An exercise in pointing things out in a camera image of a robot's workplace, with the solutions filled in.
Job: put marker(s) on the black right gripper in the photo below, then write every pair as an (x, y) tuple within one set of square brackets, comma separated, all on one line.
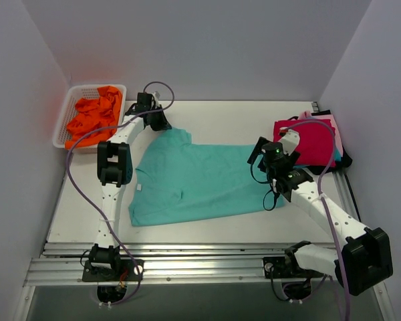
[(256, 152)]

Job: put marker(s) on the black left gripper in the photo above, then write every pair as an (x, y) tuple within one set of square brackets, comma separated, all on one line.
[(159, 120)]

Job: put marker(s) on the teal t-shirt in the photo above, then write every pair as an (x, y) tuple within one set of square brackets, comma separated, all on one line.
[(179, 181), (337, 155)]

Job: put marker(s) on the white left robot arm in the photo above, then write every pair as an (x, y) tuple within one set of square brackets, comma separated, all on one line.
[(115, 171)]

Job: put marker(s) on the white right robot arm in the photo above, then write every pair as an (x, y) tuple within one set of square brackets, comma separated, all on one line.
[(361, 257)]

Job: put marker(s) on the orange t-shirt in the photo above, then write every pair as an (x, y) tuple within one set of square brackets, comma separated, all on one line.
[(95, 113)]

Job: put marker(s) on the magenta folded t-shirt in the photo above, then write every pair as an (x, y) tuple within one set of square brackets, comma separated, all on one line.
[(315, 144)]

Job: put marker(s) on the pink folded t-shirt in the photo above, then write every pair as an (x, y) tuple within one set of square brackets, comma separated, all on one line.
[(325, 115)]

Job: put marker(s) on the teal folded t-shirt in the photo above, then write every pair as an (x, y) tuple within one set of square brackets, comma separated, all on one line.
[(337, 155)]

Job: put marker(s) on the white plastic basket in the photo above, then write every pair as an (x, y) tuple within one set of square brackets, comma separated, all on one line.
[(88, 142)]

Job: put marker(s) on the black folded t-shirt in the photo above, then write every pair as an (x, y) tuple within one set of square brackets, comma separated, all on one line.
[(345, 162)]

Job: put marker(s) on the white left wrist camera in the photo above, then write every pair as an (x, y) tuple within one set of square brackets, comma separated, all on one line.
[(156, 96)]

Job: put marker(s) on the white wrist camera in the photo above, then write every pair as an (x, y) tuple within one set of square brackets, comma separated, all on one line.
[(156, 96), (290, 141)]

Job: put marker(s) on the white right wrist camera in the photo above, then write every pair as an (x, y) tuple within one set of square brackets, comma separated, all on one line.
[(290, 141)]

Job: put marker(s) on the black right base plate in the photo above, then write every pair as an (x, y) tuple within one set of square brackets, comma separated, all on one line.
[(279, 267)]

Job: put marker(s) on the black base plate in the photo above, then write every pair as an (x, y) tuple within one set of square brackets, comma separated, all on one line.
[(126, 271), (279, 267)]

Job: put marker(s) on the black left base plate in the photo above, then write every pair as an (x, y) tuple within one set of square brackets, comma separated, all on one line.
[(126, 271)]

